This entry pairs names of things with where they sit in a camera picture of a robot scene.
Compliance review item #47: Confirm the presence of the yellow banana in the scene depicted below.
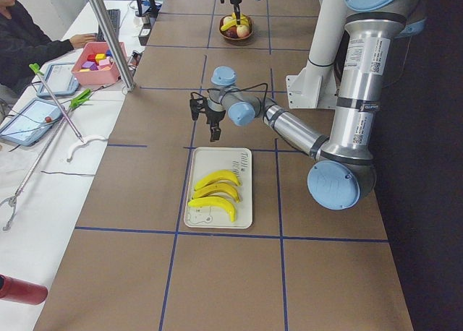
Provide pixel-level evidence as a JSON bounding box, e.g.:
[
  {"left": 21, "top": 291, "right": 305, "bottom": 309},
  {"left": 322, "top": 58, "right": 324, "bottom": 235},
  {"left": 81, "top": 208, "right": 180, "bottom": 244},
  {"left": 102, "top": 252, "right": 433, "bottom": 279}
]
[
  {"left": 194, "top": 169, "right": 241, "bottom": 191},
  {"left": 192, "top": 183, "right": 241, "bottom": 202},
  {"left": 187, "top": 196, "right": 236, "bottom": 222},
  {"left": 220, "top": 17, "right": 250, "bottom": 32}
]

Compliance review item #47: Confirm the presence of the brown wicker basket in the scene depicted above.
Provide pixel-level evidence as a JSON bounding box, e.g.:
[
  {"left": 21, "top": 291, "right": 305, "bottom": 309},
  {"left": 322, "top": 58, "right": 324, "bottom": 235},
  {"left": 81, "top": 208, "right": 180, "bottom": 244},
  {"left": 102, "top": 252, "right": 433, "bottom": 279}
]
[{"left": 218, "top": 14, "right": 254, "bottom": 45}]

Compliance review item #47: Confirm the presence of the red-white apple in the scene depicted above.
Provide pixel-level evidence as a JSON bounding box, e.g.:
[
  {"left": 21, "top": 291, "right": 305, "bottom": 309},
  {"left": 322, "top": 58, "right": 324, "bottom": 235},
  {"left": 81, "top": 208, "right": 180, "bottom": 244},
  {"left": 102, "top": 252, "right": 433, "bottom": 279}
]
[{"left": 236, "top": 25, "right": 250, "bottom": 38}]

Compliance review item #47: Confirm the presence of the white rectangular tray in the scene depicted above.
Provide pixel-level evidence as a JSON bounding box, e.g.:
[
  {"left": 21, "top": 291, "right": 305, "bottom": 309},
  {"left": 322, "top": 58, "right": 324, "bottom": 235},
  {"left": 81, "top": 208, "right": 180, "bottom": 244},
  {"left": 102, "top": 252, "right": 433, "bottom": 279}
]
[{"left": 183, "top": 147, "right": 252, "bottom": 229}]

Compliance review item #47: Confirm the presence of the white pillar with base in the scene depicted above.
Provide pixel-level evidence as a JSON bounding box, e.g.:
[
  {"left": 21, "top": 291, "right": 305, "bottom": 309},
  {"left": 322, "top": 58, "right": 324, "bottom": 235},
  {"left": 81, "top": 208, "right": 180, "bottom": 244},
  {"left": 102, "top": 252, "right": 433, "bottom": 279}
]
[{"left": 286, "top": 0, "right": 347, "bottom": 109}]

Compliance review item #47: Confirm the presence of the black keyboard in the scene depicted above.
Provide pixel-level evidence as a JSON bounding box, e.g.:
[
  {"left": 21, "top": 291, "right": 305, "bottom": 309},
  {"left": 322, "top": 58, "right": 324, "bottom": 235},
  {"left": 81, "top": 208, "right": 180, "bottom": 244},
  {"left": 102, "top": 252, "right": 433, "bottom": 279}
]
[{"left": 96, "top": 8, "right": 122, "bottom": 42}]

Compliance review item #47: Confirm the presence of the white curved plastic part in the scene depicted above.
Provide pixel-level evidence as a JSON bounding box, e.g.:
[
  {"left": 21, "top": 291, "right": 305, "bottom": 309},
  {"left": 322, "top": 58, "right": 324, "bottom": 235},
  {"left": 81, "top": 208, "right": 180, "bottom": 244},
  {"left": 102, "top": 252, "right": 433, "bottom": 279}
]
[{"left": 67, "top": 134, "right": 107, "bottom": 163}]

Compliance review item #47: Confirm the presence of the pink box of blocks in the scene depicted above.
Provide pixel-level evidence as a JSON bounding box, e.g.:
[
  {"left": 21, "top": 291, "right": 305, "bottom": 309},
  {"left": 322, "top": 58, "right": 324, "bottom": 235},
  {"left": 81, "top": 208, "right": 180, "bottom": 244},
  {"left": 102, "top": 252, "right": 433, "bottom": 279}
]
[{"left": 72, "top": 42, "right": 120, "bottom": 85}]

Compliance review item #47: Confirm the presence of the far blue tablet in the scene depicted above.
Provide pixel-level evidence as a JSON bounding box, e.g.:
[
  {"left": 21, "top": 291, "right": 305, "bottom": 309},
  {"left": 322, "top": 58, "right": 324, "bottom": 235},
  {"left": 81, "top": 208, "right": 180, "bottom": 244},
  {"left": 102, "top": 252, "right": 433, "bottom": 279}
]
[{"left": 44, "top": 63, "right": 80, "bottom": 97}]

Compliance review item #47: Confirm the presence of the blue tablet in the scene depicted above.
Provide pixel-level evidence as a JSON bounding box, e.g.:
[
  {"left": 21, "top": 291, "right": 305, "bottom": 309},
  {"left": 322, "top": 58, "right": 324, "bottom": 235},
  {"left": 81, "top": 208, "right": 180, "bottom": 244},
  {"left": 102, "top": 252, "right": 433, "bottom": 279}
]
[
  {"left": 1, "top": 98, "right": 62, "bottom": 146},
  {"left": 44, "top": 63, "right": 80, "bottom": 97}
]

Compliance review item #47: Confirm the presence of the near blue tablet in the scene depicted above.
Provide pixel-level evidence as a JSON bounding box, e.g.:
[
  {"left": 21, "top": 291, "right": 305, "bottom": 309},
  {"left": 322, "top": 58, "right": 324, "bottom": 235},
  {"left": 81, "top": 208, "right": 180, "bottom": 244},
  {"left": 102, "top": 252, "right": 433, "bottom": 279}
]
[{"left": 1, "top": 98, "right": 62, "bottom": 146}]

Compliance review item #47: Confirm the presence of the seated person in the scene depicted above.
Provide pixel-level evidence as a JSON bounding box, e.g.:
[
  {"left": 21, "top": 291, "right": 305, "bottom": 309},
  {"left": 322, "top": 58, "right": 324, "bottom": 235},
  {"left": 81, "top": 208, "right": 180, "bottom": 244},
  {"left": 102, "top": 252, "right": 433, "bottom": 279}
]
[{"left": 1, "top": 0, "right": 96, "bottom": 95}]

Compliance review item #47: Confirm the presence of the long metal reacher grabber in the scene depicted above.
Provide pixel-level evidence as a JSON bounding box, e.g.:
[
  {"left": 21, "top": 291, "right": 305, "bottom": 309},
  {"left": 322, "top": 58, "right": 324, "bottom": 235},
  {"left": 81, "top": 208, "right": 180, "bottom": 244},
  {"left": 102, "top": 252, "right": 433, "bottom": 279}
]
[{"left": 1, "top": 89, "right": 91, "bottom": 231}]

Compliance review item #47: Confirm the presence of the red cylinder bottle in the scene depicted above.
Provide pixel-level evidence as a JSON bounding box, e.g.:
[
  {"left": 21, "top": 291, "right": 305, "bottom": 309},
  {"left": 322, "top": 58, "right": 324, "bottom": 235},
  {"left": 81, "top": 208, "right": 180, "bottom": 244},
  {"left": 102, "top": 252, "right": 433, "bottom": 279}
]
[{"left": 1, "top": 275, "right": 48, "bottom": 305}]

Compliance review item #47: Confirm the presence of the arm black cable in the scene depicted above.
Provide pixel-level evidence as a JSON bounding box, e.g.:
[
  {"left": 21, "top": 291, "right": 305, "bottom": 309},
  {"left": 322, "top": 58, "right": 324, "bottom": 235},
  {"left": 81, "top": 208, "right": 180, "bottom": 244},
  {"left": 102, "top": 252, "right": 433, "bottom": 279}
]
[{"left": 190, "top": 82, "right": 326, "bottom": 147}]

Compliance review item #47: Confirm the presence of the aluminium frame post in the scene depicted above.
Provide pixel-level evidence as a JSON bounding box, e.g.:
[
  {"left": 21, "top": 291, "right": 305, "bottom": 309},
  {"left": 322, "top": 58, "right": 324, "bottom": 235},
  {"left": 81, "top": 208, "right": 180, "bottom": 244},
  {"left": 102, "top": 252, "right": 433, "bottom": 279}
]
[{"left": 88, "top": 0, "right": 135, "bottom": 93}]

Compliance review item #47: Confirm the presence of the green-handled metal grabber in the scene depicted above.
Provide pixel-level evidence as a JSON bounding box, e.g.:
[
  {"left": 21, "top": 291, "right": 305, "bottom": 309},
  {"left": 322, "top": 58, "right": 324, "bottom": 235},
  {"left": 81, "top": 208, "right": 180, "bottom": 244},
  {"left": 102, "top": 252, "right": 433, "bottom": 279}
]
[{"left": 29, "top": 63, "right": 84, "bottom": 142}]

